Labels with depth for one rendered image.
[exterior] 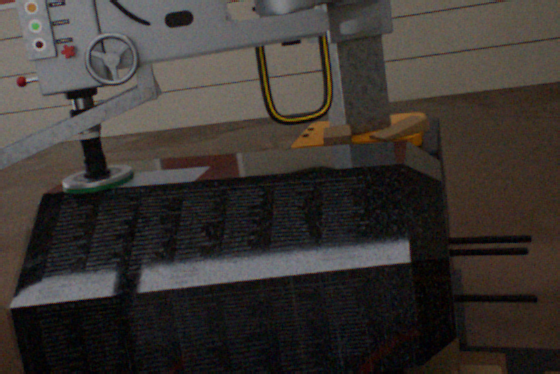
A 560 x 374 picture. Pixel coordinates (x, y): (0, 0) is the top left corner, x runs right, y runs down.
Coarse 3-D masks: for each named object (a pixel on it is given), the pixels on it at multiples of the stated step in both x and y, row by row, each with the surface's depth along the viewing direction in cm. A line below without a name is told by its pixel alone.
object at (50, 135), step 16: (112, 96) 198; (128, 96) 188; (144, 96) 184; (96, 112) 187; (112, 112) 188; (48, 128) 188; (64, 128) 187; (80, 128) 188; (16, 144) 187; (32, 144) 187; (48, 144) 188; (0, 160) 187; (16, 160) 187
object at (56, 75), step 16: (48, 0) 176; (80, 0) 177; (64, 16) 177; (80, 16) 178; (96, 16) 179; (64, 32) 178; (80, 32) 178; (96, 32) 179; (80, 48) 179; (96, 48) 180; (48, 64) 179; (64, 64) 179; (80, 64) 180; (96, 64) 180; (48, 80) 180; (64, 80) 180; (80, 80) 181; (80, 96) 187
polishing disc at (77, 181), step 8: (112, 168) 202; (120, 168) 200; (128, 168) 198; (72, 176) 200; (80, 176) 198; (104, 176) 192; (112, 176) 190; (120, 176) 190; (64, 184) 192; (72, 184) 188; (80, 184) 187; (88, 184) 186; (96, 184) 186
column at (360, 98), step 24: (336, 48) 243; (360, 48) 244; (336, 72) 247; (360, 72) 246; (384, 72) 247; (336, 96) 252; (360, 96) 247; (384, 96) 249; (336, 120) 257; (360, 120) 248; (384, 120) 250
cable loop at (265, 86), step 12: (324, 36) 194; (324, 48) 195; (264, 60) 195; (324, 60) 196; (264, 72) 194; (324, 72) 197; (264, 84) 195; (324, 84) 198; (264, 96) 197; (324, 96) 199; (324, 108) 198; (276, 120) 198; (288, 120) 198; (300, 120) 198; (312, 120) 199
